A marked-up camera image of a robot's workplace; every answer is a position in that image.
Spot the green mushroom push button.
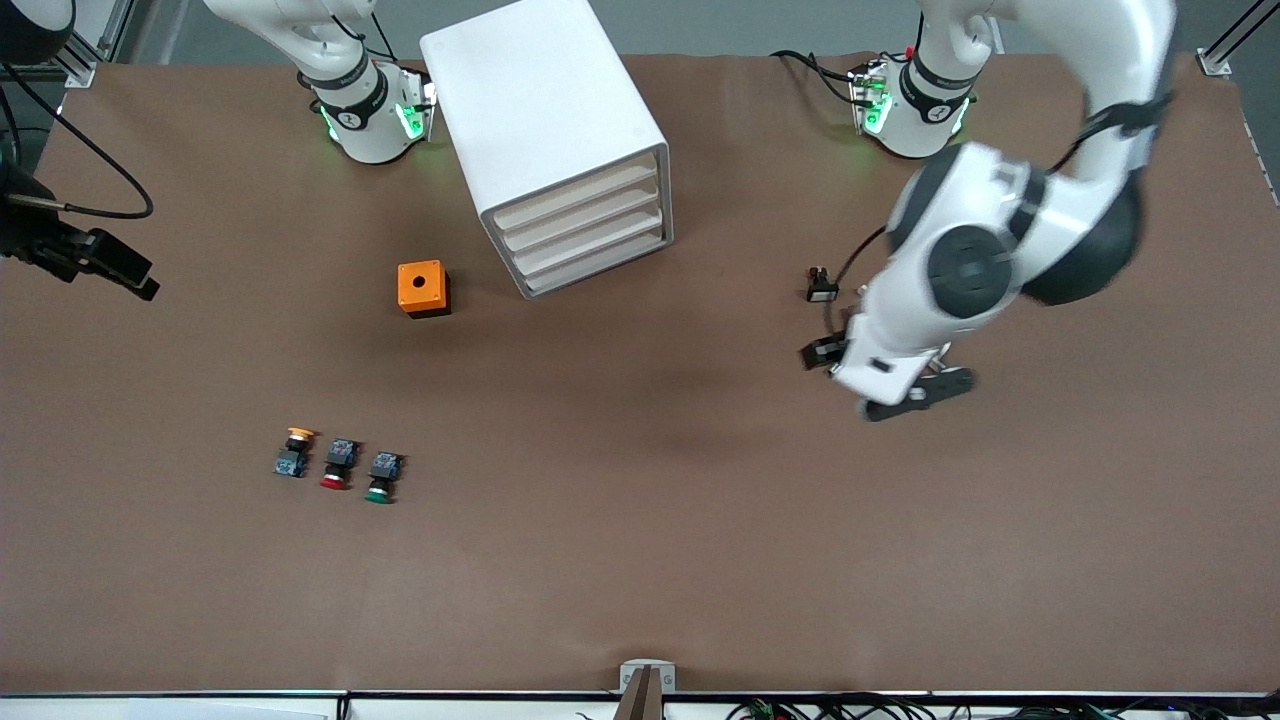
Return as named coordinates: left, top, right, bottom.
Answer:
left=364, top=451, right=407, bottom=505

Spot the white plastic drawer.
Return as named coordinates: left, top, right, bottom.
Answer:
left=490, top=160, right=661, bottom=229
left=500, top=183, right=663, bottom=251
left=520, top=228, right=669, bottom=295
left=510, top=205, right=666, bottom=273

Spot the yellow mushroom push button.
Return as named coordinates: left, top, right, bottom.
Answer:
left=274, top=427, right=317, bottom=479

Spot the red mushroom push button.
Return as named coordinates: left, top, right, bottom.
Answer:
left=319, top=438, right=364, bottom=492

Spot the white drawer cabinet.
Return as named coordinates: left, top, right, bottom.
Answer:
left=419, top=0, right=675, bottom=301

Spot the orange box with hole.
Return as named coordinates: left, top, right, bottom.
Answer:
left=397, top=260, right=452, bottom=319

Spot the aluminium frame profile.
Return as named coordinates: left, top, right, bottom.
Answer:
left=1195, top=0, right=1280, bottom=78
left=55, top=0, right=137, bottom=89

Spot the black arm base cable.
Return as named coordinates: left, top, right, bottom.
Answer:
left=768, top=49, right=863, bottom=107

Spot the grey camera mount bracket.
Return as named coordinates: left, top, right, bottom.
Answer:
left=612, top=658, right=679, bottom=720

